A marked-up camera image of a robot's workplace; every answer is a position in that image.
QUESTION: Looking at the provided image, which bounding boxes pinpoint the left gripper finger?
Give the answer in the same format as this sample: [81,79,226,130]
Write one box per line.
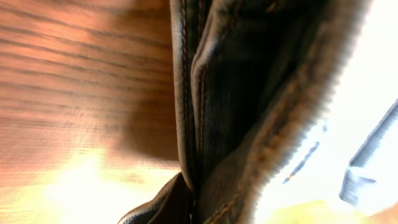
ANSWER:
[118,172,193,224]

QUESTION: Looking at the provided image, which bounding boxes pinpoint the light blue denim jeans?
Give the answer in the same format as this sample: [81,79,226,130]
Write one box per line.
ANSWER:
[170,0,371,223]

